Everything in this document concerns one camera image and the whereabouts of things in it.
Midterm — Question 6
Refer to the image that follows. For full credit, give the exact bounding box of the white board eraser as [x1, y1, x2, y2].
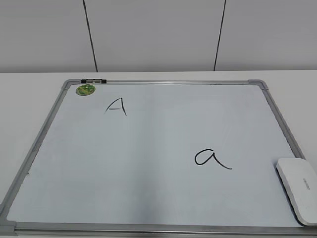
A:
[276, 158, 317, 226]

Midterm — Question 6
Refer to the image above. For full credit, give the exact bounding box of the green round magnet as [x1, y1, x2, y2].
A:
[76, 84, 96, 96]

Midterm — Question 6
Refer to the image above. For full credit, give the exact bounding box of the white board with grey frame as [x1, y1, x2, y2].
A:
[0, 79, 317, 237]

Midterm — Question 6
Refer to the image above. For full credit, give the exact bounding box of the black clip on frame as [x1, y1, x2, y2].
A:
[80, 78, 107, 84]

